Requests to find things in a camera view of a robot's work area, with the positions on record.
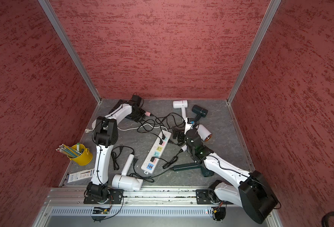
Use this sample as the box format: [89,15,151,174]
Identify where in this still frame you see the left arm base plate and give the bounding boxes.
[83,188,124,205]

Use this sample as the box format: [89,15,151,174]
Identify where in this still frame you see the white power strip cable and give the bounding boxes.
[84,121,168,134]

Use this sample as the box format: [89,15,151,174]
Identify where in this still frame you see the white blue box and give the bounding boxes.
[67,168,94,183]

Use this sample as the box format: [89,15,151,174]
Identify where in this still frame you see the dark green hair dryer back right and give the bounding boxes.
[192,105,208,123]

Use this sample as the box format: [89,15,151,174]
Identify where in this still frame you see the dark green hair dryer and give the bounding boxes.
[192,105,208,123]
[169,163,215,177]

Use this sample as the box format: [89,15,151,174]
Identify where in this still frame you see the dark green hair dryer front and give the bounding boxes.
[169,163,215,177]

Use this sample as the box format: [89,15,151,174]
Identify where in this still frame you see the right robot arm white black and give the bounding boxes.
[182,129,279,224]

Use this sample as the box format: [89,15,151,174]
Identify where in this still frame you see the large white hair dryer front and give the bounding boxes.
[112,154,143,191]

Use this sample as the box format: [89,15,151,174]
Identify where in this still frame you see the white power strip coloured sockets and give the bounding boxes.
[141,130,172,175]

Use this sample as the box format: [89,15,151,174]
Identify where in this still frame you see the yellow pencil cup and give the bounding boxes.
[56,143,93,166]

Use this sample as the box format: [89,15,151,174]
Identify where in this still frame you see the black hair dryer back left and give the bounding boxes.
[109,99,127,114]

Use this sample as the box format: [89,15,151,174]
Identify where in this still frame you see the white tape roll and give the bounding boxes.
[91,120,96,129]

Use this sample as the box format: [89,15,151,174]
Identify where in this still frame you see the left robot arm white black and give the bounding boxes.
[85,95,146,203]

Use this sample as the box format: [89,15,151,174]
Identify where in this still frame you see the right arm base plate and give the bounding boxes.
[195,189,233,207]

